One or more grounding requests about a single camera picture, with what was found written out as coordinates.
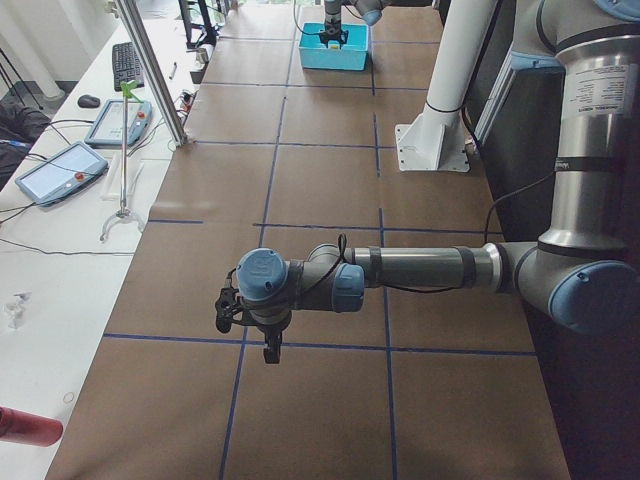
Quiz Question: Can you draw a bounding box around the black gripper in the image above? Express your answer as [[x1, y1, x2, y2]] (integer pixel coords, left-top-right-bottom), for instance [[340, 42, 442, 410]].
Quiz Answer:
[[319, 21, 348, 47], [244, 308, 291, 364]]

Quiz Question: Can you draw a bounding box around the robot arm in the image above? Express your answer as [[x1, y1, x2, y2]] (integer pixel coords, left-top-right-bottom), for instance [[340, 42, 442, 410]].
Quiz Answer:
[[215, 1, 639, 364], [318, 0, 390, 47]]

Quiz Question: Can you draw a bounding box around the teal plastic bin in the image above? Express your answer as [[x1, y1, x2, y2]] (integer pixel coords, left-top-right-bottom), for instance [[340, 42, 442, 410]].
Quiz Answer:
[[299, 22, 370, 71]]

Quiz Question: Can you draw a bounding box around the brown paper table cover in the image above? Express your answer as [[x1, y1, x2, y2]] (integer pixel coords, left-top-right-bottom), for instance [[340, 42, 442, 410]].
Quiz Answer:
[[48, 5, 569, 479]]

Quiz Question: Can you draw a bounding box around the black keyboard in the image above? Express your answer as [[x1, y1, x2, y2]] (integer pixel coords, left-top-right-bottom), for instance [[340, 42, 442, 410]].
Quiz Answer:
[[112, 42, 144, 92]]

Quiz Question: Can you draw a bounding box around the far teach pendant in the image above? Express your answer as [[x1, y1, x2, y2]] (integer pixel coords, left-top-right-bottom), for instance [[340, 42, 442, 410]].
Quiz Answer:
[[84, 99, 152, 148]]

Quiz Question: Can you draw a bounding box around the teach pendant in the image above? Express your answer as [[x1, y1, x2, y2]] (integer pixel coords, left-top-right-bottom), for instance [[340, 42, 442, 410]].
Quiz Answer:
[[15, 142, 108, 207], [84, 99, 152, 148]]

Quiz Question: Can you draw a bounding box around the black computer mouse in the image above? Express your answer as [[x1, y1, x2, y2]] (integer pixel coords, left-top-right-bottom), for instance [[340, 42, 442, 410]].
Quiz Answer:
[[77, 94, 101, 109]]

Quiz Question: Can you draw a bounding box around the near teach pendant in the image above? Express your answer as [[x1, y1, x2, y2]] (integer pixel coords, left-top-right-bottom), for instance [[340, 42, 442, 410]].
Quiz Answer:
[[15, 142, 108, 207]]

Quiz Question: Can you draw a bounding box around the red cylinder bottle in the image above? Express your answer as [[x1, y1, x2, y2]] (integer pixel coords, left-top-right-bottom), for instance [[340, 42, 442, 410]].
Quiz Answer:
[[1, 407, 63, 447]]

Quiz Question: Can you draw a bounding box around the white camera pole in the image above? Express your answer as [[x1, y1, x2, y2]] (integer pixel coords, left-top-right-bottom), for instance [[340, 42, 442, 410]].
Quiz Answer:
[[424, 0, 499, 115]]

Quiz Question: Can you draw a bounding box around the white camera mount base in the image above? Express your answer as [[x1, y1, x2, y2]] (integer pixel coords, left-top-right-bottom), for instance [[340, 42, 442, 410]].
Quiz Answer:
[[394, 109, 470, 172]]

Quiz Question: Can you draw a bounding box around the aluminium frame post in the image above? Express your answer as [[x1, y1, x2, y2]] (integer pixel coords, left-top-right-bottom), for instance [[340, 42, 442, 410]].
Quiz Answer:
[[115, 0, 187, 147]]

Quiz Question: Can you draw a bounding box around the green handled reacher grabber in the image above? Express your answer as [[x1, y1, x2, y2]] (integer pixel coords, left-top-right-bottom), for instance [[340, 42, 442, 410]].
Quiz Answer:
[[100, 80, 143, 242]]

